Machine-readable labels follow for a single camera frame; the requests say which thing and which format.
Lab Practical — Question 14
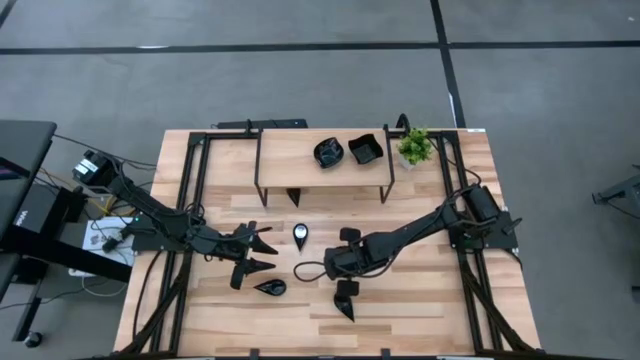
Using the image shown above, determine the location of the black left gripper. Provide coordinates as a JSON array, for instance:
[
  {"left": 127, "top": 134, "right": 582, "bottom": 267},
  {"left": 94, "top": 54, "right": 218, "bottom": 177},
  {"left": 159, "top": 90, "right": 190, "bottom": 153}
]
[{"left": 204, "top": 220, "right": 280, "bottom": 290}]

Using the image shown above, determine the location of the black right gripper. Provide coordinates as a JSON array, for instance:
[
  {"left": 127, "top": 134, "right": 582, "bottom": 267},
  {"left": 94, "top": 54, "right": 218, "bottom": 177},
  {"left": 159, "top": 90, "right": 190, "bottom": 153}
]
[{"left": 323, "top": 227, "right": 381, "bottom": 301}]

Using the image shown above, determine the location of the black leaf-shaped mini plate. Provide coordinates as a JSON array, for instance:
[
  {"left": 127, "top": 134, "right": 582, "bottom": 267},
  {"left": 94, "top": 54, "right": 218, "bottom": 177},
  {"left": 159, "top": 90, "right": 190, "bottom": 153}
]
[{"left": 312, "top": 135, "right": 346, "bottom": 170}]

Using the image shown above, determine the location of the black square wavy mini plate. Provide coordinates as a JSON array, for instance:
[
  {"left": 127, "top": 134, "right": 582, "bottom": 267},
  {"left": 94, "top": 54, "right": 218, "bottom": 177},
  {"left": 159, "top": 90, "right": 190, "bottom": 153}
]
[{"left": 347, "top": 132, "right": 385, "bottom": 165}]

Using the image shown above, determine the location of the wooden shelf with black legs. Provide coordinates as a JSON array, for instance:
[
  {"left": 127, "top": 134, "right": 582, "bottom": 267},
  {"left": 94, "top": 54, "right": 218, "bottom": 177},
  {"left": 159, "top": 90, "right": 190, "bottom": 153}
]
[{"left": 253, "top": 127, "right": 396, "bottom": 207}]

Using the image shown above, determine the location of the green plant in white pot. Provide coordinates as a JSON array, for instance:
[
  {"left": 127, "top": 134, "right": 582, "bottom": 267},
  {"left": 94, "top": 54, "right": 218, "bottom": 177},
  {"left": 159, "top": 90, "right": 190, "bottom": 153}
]
[{"left": 396, "top": 127, "right": 435, "bottom": 172}]

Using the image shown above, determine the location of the black computer case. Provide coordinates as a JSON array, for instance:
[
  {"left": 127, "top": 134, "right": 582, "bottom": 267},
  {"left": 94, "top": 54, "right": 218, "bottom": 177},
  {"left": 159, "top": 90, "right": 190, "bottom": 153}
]
[{"left": 12, "top": 184, "right": 66, "bottom": 236}]

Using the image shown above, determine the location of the black side desk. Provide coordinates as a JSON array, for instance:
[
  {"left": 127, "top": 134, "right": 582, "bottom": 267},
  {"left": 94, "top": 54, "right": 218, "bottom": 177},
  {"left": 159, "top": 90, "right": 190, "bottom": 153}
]
[{"left": 0, "top": 118, "right": 134, "bottom": 346}]

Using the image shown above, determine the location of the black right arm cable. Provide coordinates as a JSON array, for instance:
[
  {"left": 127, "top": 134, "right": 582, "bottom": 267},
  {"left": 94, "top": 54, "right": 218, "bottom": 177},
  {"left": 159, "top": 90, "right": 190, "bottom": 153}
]
[{"left": 293, "top": 259, "right": 331, "bottom": 284}]

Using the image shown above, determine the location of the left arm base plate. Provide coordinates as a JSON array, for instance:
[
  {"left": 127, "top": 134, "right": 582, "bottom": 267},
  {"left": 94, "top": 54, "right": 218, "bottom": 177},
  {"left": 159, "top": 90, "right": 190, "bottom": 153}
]
[{"left": 130, "top": 212, "right": 205, "bottom": 254}]

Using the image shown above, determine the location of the black metal rig frame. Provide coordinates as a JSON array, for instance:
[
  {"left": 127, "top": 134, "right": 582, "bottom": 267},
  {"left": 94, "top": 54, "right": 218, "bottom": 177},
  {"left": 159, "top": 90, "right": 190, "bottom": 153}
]
[{"left": 113, "top": 127, "right": 544, "bottom": 360}]

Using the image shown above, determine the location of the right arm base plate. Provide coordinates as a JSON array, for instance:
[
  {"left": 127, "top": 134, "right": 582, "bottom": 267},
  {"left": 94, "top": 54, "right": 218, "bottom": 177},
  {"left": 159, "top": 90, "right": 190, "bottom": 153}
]
[{"left": 446, "top": 208, "right": 520, "bottom": 251}]

